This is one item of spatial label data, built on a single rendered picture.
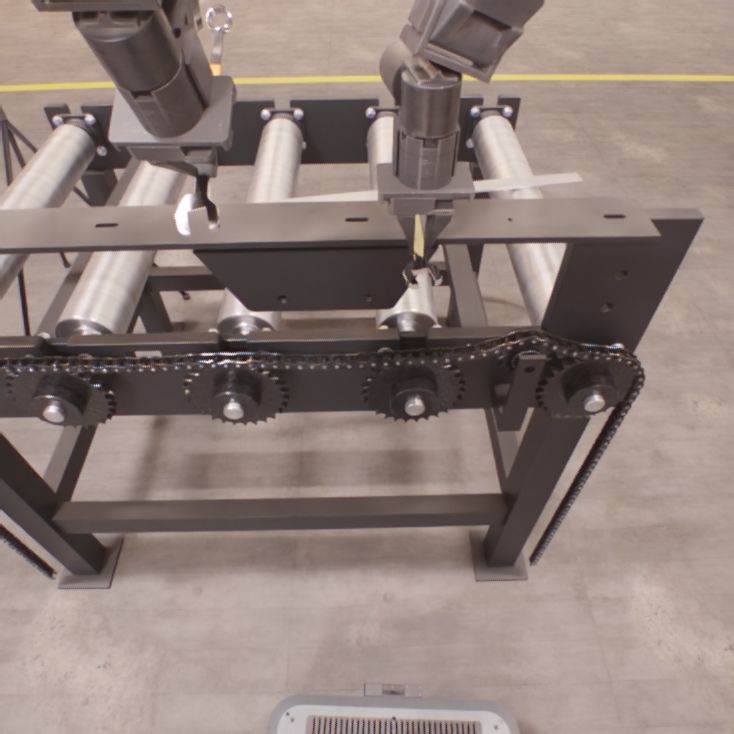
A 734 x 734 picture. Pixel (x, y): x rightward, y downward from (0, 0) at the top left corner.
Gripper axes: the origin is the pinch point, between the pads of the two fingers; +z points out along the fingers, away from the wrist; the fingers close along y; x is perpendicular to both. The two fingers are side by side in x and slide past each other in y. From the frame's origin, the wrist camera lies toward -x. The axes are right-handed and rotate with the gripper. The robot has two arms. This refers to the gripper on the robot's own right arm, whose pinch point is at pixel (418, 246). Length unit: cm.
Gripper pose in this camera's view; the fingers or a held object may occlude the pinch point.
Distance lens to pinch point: 66.6
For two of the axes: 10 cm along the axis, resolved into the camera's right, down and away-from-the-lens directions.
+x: 0.2, 7.5, -6.6
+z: 0.1, 6.6, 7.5
